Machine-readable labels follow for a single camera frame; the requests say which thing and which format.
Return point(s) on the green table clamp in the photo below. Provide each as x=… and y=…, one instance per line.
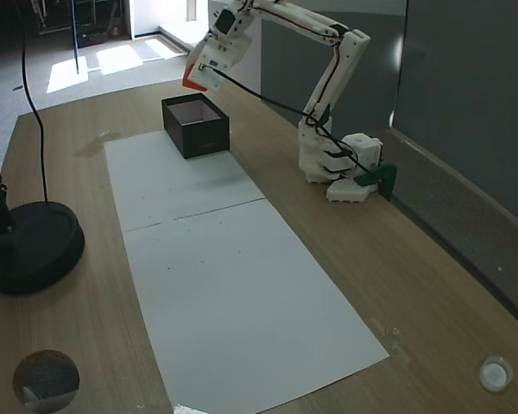
x=382, y=172

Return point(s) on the gray desk partition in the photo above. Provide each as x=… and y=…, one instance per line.
x=479, y=207

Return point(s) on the black metal pole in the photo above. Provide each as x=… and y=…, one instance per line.
x=75, y=39

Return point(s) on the white paper sheet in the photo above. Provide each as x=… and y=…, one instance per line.
x=172, y=181
x=241, y=310

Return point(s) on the black round lamp base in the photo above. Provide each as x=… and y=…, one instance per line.
x=30, y=246

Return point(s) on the dark brown open box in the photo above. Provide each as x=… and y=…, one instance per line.
x=203, y=138

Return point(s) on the white round plastic cap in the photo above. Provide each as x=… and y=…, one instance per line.
x=495, y=373

